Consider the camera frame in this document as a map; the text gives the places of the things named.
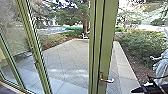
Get metal lever door handle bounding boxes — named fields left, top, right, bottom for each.
left=99, top=72, right=115, bottom=84

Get green framed glass door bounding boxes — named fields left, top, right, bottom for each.
left=0, top=0, right=102, bottom=94

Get small white outdoor object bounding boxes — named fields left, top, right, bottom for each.
left=81, top=32, right=90, bottom=40

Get green hedge outdoors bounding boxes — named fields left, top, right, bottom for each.
left=118, top=29, right=168, bottom=68

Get low brown shrub bed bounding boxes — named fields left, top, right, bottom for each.
left=38, top=31, right=83, bottom=51

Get green tree outdoors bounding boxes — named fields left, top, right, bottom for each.
left=43, top=0, right=93, bottom=36

